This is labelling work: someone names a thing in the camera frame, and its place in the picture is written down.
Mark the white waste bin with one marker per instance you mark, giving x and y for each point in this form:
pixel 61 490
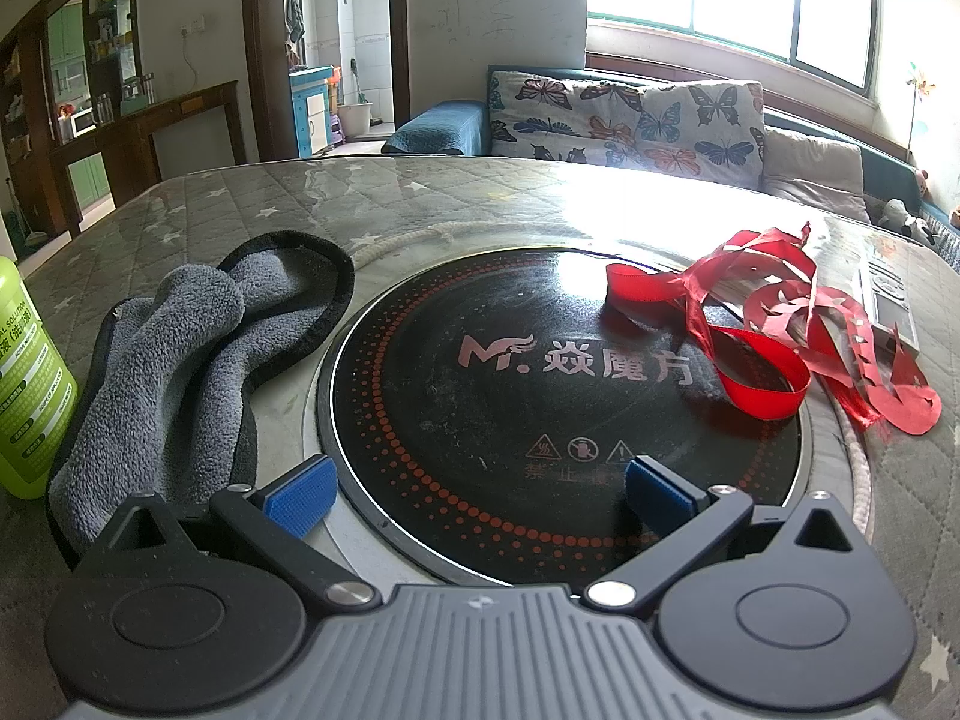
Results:
pixel 355 120

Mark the grey quilted star tablecloth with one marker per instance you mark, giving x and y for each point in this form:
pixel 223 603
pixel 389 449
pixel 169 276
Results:
pixel 398 216

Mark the red ribbon strips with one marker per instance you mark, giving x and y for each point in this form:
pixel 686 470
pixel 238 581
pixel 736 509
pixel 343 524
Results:
pixel 804 330

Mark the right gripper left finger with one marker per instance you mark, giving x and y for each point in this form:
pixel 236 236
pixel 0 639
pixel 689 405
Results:
pixel 266 528

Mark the black round induction cooktop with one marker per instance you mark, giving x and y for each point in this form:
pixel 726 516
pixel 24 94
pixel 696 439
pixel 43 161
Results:
pixel 482 412

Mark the remote control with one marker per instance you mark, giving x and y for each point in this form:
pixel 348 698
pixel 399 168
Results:
pixel 884 296

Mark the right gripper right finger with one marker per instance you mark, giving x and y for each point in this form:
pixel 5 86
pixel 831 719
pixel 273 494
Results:
pixel 692 527

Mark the butterfly print pillow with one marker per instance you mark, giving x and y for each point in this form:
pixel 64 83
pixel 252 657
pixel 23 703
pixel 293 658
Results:
pixel 710 131

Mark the green plastic bottle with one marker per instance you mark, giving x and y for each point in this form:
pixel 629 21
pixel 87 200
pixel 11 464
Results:
pixel 38 394

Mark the blue sofa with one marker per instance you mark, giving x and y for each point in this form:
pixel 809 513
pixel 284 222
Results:
pixel 461 127

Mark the beige cushion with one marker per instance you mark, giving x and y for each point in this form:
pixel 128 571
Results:
pixel 815 171

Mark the stuffed toy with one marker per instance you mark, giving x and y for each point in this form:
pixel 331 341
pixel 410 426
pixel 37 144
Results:
pixel 895 217

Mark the grey microfibre cloth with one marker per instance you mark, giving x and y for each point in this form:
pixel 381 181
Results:
pixel 166 407

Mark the dark wooden shelf cabinet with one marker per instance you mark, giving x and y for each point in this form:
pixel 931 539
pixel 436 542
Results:
pixel 118 94

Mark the colourful pinwheel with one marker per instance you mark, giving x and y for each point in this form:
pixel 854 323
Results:
pixel 921 88

